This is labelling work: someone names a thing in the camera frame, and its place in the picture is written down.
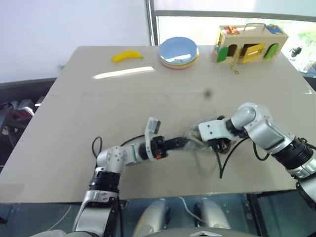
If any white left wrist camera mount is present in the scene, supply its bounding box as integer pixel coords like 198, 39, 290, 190
144, 117, 162, 163

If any silver rounded robot leg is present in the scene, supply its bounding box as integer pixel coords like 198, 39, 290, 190
195, 198, 232, 230
133, 198, 171, 237

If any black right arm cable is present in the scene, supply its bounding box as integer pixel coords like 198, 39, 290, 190
214, 136, 270, 180

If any pink plate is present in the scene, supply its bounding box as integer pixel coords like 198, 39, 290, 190
162, 59, 197, 71

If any black device outside window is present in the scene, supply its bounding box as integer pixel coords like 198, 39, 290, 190
289, 46, 303, 58

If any grey window frame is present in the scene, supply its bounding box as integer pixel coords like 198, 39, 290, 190
145, 0, 316, 46

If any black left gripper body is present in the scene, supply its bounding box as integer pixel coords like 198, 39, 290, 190
151, 135, 174, 160

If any yellow toy banana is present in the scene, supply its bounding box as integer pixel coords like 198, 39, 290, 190
111, 50, 144, 64

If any white cable under table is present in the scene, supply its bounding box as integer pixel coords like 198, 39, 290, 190
177, 196, 206, 227

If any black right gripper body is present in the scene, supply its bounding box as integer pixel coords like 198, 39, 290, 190
208, 137, 235, 155

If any wooden lock box toy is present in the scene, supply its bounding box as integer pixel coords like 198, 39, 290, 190
212, 22, 289, 65

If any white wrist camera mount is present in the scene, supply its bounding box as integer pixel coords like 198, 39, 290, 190
144, 117, 162, 163
197, 119, 236, 143

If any brass chain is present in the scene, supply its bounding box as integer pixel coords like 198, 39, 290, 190
230, 48, 241, 76

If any black chair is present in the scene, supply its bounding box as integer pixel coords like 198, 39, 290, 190
0, 108, 19, 151

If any red and grey device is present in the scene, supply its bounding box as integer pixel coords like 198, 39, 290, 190
9, 98, 43, 119

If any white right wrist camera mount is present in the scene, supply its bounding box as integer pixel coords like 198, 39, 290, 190
197, 119, 236, 143

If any yellow plate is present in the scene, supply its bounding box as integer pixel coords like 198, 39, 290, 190
160, 54, 199, 68

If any grey robot torso top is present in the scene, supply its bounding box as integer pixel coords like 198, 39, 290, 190
138, 227, 263, 237

